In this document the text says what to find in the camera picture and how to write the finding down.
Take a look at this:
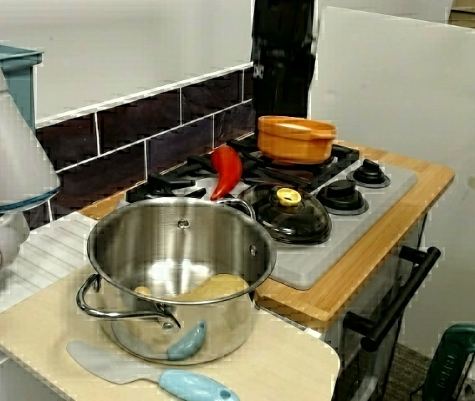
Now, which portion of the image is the blue handled grey spatula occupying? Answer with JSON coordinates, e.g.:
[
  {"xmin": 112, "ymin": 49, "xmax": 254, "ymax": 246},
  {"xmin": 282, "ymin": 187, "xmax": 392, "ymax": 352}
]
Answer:
[{"xmin": 66, "ymin": 340, "xmax": 242, "ymax": 401}]

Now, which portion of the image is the red toy pepper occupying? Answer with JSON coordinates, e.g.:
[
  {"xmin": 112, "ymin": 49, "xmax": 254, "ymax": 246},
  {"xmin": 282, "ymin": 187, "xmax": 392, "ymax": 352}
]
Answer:
[{"xmin": 210, "ymin": 145, "xmax": 243, "ymax": 201}]

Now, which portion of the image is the black stove knob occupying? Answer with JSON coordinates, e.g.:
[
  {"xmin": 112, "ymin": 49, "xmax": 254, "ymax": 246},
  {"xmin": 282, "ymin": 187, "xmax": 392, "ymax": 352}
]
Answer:
[
  {"xmin": 345, "ymin": 158, "xmax": 391, "ymax": 188},
  {"xmin": 315, "ymin": 179, "xmax": 370, "ymax": 216}
]

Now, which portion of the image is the green clamp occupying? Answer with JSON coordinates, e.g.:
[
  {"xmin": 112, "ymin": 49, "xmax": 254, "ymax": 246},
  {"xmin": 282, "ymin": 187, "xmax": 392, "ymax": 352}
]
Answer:
[{"xmin": 421, "ymin": 323, "xmax": 475, "ymax": 401}]

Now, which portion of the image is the grey toy stove plate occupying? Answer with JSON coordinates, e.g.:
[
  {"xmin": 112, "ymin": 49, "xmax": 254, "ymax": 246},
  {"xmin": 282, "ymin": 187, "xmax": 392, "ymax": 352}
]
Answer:
[{"xmin": 125, "ymin": 141, "xmax": 419, "ymax": 290}]

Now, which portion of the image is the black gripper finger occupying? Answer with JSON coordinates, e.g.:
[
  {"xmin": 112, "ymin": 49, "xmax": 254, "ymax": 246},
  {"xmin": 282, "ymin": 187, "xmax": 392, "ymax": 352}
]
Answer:
[
  {"xmin": 253, "ymin": 53, "xmax": 289, "ymax": 104},
  {"xmin": 288, "ymin": 53, "xmax": 315, "ymax": 83}
]

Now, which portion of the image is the glass lid yellow knob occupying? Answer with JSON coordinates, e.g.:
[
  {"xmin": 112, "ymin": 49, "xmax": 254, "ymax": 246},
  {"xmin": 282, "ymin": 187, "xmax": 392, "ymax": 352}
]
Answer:
[{"xmin": 237, "ymin": 183, "xmax": 333, "ymax": 246}]

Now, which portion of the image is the white toy kitchen cabinet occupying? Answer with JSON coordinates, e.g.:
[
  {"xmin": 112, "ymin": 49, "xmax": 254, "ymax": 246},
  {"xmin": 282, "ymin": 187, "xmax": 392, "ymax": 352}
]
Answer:
[{"xmin": 319, "ymin": 208, "xmax": 431, "ymax": 401}]

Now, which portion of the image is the orange plastic pot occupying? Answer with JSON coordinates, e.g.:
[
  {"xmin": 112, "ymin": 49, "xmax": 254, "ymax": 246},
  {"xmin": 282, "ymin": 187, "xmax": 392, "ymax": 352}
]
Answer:
[{"xmin": 257, "ymin": 115, "xmax": 338, "ymax": 166}]

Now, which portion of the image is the light wooden cutting board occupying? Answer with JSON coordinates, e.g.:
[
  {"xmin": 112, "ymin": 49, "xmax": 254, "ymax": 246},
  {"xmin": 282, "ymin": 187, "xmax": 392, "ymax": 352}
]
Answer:
[{"xmin": 0, "ymin": 261, "xmax": 342, "ymax": 401}]

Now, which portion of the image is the stainless steel pot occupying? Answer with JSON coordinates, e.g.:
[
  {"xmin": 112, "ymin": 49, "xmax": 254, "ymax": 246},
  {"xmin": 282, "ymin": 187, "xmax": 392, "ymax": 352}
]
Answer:
[{"xmin": 75, "ymin": 196, "xmax": 278, "ymax": 367}]

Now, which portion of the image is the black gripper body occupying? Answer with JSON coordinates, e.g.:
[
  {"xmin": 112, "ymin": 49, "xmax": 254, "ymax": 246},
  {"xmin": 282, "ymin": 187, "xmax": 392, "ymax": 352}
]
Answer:
[{"xmin": 250, "ymin": 0, "xmax": 319, "ymax": 59}]

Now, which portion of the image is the dark tile backsplash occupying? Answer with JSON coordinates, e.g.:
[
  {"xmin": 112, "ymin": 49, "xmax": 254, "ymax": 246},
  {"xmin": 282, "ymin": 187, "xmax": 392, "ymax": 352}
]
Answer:
[{"xmin": 23, "ymin": 62, "xmax": 259, "ymax": 229}]

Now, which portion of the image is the black oven door handle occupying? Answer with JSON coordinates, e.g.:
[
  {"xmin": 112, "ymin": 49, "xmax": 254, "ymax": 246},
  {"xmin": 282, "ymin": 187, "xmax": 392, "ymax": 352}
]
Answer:
[{"xmin": 343, "ymin": 245, "xmax": 442, "ymax": 353}]

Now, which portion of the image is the white ribbed sink drainboard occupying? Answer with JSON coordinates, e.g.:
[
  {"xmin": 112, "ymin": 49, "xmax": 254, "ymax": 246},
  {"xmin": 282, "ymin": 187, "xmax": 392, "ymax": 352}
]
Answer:
[{"xmin": 0, "ymin": 211, "xmax": 99, "ymax": 377}]

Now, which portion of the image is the black burner grate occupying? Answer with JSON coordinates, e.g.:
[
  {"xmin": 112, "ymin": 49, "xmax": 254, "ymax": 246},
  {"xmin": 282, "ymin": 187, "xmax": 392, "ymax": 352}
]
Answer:
[
  {"xmin": 126, "ymin": 154, "xmax": 247, "ymax": 206},
  {"xmin": 220, "ymin": 137, "xmax": 360, "ymax": 191}
]

